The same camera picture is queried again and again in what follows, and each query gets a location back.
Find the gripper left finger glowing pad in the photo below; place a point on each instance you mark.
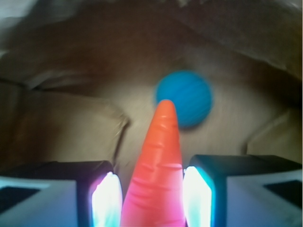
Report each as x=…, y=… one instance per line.
x=60, y=194

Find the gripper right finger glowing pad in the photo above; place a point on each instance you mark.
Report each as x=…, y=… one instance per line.
x=243, y=191

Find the orange plastic toy carrot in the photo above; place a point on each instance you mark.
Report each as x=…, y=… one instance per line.
x=154, y=195

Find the brown paper bag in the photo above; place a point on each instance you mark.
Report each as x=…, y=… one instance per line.
x=77, y=76

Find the blue rubber ball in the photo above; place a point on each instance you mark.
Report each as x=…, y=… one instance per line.
x=190, y=93

